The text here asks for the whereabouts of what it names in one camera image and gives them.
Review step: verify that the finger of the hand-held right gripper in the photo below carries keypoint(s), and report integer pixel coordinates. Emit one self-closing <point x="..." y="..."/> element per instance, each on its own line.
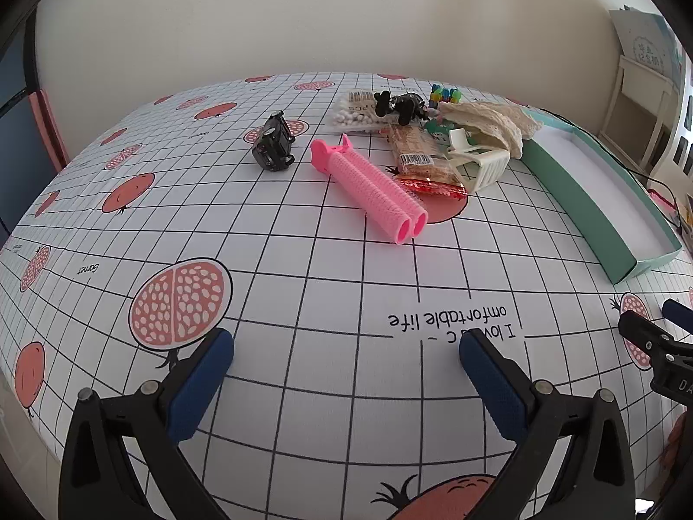
<point x="679" y="311"/>
<point x="644" y="333"/>

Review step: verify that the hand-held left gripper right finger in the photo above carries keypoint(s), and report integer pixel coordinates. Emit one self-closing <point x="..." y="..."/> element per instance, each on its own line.
<point x="492" y="384"/>

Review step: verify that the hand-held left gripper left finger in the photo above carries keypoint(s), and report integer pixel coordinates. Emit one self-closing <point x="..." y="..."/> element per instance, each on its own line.
<point x="200" y="384"/>

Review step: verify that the teal rimmed white tray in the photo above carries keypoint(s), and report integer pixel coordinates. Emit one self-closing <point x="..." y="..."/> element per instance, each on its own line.
<point x="568" y="206"/>

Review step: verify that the red snack packet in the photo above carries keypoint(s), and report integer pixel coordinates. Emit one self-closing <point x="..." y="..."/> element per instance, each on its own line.
<point x="438" y="189"/>

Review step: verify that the white hair claw clip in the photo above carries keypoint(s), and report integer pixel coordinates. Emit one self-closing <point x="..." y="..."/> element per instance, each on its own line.
<point x="482" y="165"/>

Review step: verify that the pink hair roller clip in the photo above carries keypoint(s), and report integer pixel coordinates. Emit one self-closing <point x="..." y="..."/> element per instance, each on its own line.
<point x="368" y="189"/>

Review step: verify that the cream lace cloth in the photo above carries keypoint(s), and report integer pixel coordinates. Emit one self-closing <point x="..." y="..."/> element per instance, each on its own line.
<point x="533" y="119"/>
<point x="487" y="119"/>

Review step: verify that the biscuit snack packet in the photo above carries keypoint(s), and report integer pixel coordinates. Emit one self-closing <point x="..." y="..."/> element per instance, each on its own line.
<point x="414" y="146"/>

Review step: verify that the black toy car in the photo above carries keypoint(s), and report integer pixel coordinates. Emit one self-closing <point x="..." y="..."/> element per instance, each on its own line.
<point x="273" y="143"/>

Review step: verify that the colourful plastic block toy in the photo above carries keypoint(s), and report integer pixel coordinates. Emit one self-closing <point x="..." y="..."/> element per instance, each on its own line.
<point x="441" y="96"/>

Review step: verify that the black action figure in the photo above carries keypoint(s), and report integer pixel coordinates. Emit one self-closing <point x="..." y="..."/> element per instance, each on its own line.
<point x="403" y="105"/>

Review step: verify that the cotton swab bag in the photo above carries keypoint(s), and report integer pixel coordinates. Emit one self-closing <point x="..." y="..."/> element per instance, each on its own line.
<point x="352" y="114"/>

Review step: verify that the person's right hand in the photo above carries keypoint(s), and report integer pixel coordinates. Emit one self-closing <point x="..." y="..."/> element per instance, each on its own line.
<point x="677" y="444"/>

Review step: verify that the pomegranate grid tablecloth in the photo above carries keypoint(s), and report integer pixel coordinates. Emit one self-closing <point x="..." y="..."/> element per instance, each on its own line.
<point x="325" y="292"/>

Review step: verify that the white shelf rack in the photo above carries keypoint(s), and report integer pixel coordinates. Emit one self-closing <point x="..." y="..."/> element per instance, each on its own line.
<point x="628" y="92"/>

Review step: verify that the pale printed board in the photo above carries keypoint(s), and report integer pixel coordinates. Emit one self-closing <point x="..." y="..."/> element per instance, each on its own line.
<point x="647" y="38"/>

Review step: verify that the grey blue door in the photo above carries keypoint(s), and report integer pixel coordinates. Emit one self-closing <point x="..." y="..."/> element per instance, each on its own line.
<point x="16" y="119"/>

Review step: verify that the pink wooden frame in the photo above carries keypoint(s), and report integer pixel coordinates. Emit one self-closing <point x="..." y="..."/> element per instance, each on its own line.
<point x="51" y="130"/>

